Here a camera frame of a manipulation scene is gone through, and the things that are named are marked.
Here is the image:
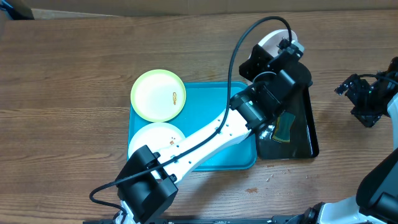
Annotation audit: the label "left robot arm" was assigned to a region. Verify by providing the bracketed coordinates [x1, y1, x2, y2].
[114, 41, 312, 223]

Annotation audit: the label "white plate with sauce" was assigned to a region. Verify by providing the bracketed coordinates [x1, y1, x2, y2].
[127, 123, 185, 159]

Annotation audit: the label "black water tray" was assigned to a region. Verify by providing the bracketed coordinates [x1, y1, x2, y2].
[256, 87, 319, 160]

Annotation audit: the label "dark object top-left corner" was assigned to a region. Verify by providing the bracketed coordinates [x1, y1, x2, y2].
[1, 0, 34, 20]

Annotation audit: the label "teal plastic tray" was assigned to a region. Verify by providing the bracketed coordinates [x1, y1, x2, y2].
[127, 81, 258, 172]

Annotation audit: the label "green yellow sponge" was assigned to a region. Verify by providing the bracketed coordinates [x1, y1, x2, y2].
[272, 112, 295, 143]

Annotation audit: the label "green rimmed plate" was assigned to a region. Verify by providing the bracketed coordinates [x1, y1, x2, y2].
[131, 69, 187, 122]

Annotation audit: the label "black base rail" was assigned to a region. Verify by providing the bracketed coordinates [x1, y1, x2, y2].
[82, 214, 299, 224]

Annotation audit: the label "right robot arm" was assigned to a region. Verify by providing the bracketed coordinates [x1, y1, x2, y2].
[288, 58, 397, 224]

